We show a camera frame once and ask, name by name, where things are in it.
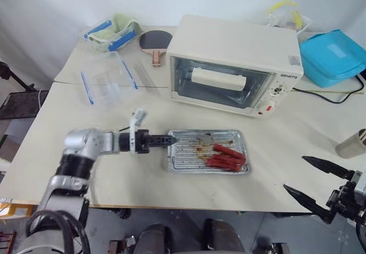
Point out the yellow crate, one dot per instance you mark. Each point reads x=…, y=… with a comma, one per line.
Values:
x=14, y=208

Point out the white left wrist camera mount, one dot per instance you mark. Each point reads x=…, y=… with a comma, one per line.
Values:
x=137, y=118

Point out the dark mesh shelf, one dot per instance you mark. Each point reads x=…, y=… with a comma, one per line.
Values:
x=20, y=103

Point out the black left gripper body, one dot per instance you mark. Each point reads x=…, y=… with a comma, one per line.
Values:
x=141, y=142

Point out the thin yellow stick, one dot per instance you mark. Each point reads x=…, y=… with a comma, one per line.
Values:
x=354, y=92

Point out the green cloth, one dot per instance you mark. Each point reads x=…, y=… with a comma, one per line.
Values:
x=123, y=22

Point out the brown wooden frame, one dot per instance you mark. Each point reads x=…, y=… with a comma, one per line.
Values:
x=7, y=242

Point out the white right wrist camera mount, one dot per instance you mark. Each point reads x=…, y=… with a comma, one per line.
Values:
x=360, y=184

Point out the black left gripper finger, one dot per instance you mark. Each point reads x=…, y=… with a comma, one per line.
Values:
x=161, y=145
x=163, y=138

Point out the blue lunch bag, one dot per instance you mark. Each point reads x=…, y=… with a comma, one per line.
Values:
x=331, y=56

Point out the red sausage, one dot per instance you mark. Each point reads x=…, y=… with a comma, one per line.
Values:
x=230, y=151
x=223, y=164
x=227, y=159

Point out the cream toaster oven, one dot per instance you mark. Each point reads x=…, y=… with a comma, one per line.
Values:
x=237, y=41

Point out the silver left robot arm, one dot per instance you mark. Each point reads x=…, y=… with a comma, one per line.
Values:
x=85, y=142

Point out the black stand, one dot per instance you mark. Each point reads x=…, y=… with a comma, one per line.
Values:
x=14, y=76

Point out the dark rounded shape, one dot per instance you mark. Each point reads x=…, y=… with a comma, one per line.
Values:
x=153, y=239
x=223, y=237

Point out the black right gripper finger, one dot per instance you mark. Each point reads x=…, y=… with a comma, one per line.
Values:
x=307, y=201
x=326, y=166

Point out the black table tennis paddle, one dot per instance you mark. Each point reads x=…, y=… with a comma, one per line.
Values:
x=154, y=39

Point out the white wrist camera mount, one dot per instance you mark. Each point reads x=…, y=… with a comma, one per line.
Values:
x=360, y=184
x=137, y=118

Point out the empty clear plastic box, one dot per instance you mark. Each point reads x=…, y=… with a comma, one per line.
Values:
x=105, y=79

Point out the silver metal baking tray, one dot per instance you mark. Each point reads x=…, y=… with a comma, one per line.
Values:
x=186, y=156

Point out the clear box with blue clips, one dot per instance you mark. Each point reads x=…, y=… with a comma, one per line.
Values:
x=120, y=41

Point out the beige cup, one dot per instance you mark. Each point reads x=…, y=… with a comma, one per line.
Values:
x=351, y=146

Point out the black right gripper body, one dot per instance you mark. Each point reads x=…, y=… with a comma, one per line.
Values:
x=344, y=201

